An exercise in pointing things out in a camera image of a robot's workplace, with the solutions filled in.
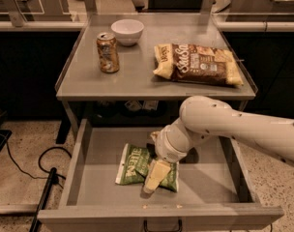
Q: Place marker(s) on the orange soda can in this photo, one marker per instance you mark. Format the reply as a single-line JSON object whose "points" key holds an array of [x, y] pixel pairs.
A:
{"points": [[107, 51]]}

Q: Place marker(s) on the brown yellow chip bag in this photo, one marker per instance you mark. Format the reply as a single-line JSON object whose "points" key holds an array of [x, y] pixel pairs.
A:
{"points": [[196, 64]]}

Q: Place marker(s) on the white ceramic bowl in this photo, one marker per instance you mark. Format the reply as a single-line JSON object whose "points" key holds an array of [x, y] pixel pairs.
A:
{"points": [[127, 31]]}

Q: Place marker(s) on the green jalapeno chip bag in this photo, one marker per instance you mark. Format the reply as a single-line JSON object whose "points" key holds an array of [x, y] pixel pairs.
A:
{"points": [[134, 164]]}

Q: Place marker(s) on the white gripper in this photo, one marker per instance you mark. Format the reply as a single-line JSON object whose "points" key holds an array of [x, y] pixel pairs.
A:
{"points": [[165, 148]]}

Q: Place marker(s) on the grey counter cabinet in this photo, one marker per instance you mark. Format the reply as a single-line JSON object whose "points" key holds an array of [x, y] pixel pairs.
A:
{"points": [[82, 81]]}

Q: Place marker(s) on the grey open drawer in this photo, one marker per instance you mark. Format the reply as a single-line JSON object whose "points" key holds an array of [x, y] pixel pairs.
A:
{"points": [[215, 192]]}

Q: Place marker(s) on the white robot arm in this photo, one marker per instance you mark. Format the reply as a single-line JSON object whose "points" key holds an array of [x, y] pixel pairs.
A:
{"points": [[202, 117]]}

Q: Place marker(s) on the black floor bar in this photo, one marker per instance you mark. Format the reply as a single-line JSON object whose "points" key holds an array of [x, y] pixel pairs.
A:
{"points": [[51, 180]]}

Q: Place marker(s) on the grey side counter rail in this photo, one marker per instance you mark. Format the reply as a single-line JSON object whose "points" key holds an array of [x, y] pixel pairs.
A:
{"points": [[16, 22]]}

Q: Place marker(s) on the black drawer handle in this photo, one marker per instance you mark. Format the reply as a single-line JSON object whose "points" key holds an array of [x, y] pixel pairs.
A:
{"points": [[149, 226]]}

